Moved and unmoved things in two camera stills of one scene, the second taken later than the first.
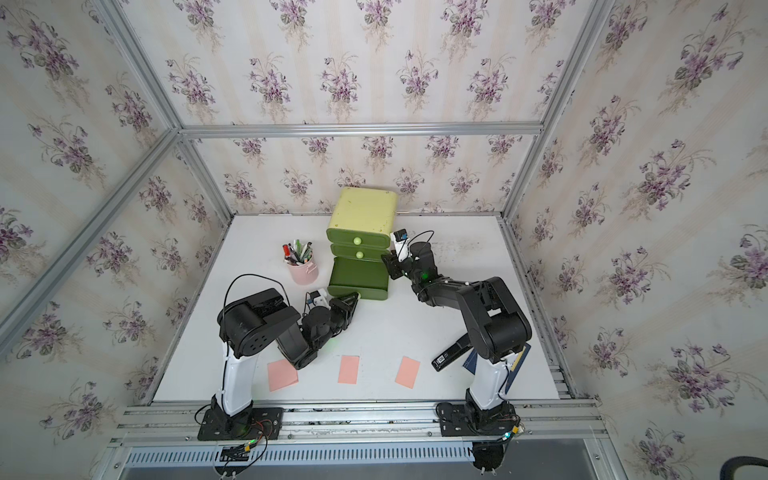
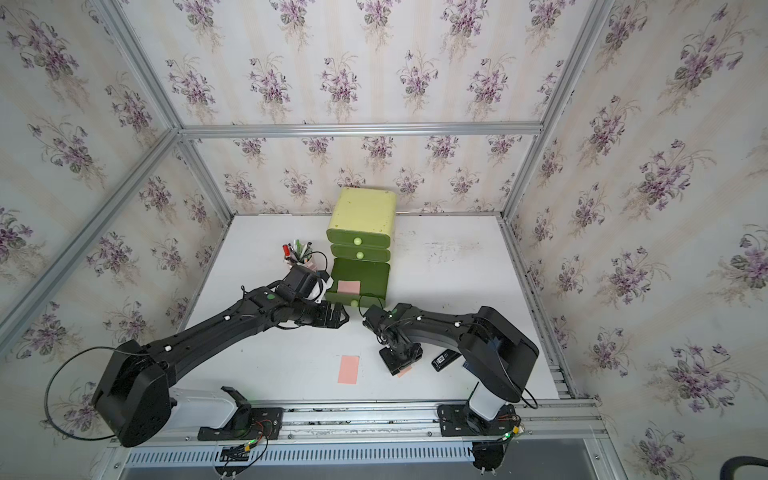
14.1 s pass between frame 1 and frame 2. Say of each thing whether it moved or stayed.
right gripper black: moved
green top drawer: stayed
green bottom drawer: stayed
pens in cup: stayed
